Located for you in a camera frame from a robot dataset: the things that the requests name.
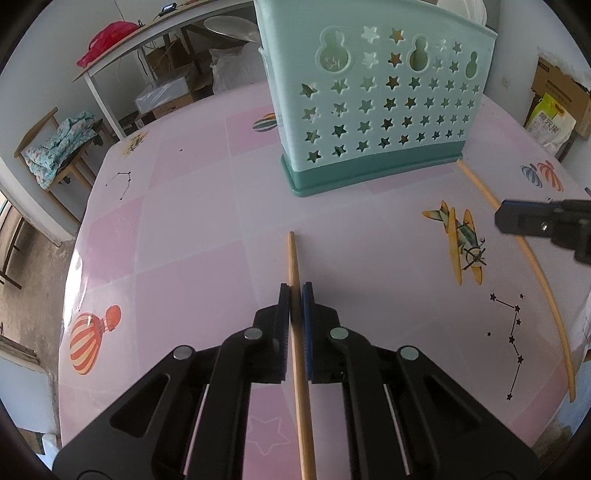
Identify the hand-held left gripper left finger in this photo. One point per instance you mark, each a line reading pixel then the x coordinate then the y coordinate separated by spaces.
pixel 285 323

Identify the brown cardboard box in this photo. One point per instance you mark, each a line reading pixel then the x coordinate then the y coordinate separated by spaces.
pixel 173 64

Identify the white flat box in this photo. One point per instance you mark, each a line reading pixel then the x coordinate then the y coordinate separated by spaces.
pixel 164 94

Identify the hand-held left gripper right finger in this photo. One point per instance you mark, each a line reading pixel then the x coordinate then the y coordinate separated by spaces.
pixel 307 323

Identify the steel basin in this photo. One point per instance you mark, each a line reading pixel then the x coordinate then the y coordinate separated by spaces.
pixel 231 28

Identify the mint green plastic utensil holder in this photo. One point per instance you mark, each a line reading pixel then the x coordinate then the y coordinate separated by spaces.
pixel 369 168

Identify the white plastic bag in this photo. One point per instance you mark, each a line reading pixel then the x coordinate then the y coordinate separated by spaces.
pixel 238 69

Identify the tapered wooden chopstick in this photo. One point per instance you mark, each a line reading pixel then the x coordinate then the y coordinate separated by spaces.
pixel 292 263
pixel 478 182

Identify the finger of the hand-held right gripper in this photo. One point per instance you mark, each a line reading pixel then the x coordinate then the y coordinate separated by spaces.
pixel 526 219

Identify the large cardboard box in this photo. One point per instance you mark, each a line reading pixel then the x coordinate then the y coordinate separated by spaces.
pixel 563 81

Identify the yellow green sack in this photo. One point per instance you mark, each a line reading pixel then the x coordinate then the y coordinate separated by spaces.
pixel 551 122

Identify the red bag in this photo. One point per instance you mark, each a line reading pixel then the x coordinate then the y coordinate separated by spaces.
pixel 108 41

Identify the black phone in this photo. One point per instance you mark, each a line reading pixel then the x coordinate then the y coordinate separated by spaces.
pixel 168 8

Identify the white side table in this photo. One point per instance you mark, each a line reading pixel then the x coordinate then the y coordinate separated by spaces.
pixel 152 39

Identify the floral cloth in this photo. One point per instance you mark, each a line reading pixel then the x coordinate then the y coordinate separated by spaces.
pixel 60 147

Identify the wooden chair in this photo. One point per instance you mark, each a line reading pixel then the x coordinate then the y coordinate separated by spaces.
pixel 34 127

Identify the cushioned bench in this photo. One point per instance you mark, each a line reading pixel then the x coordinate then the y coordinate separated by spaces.
pixel 11 240

